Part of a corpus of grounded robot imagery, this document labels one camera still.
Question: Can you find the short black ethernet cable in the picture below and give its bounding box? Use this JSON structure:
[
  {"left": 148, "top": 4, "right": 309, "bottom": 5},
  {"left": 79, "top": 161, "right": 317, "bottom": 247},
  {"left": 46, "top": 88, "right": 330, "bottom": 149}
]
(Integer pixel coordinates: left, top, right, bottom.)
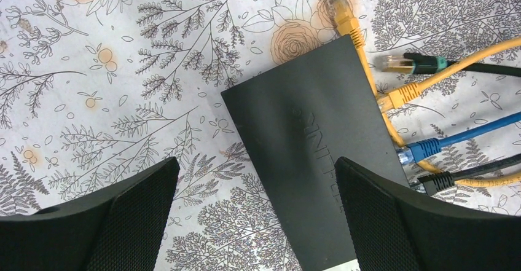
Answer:
[{"left": 411, "top": 153, "right": 521, "bottom": 197}]

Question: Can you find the orange ethernet cable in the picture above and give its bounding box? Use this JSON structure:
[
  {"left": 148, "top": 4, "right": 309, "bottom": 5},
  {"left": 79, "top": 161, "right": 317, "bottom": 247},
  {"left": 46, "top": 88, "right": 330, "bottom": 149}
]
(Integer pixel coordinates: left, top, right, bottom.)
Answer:
[{"left": 326, "top": 0, "right": 521, "bottom": 187}]

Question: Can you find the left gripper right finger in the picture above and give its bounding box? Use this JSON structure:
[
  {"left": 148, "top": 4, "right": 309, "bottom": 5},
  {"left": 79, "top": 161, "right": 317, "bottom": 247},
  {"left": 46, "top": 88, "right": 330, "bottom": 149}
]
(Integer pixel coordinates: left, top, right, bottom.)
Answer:
[{"left": 335, "top": 157, "right": 520, "bottom": 270}]

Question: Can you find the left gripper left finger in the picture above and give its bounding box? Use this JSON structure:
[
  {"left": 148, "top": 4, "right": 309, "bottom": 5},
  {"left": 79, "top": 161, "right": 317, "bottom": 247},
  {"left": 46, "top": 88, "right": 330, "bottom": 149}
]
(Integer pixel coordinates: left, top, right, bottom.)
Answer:
[{"left": 1, "top": 157, "right": 180, "bottom": 270}]

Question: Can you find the floral patterned table mat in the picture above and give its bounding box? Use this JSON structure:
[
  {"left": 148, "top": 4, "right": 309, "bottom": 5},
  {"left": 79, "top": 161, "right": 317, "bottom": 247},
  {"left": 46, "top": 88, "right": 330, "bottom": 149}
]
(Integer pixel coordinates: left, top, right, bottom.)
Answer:
[{"left": 1, "top": 0, "right": 520, "bottom": 270}]

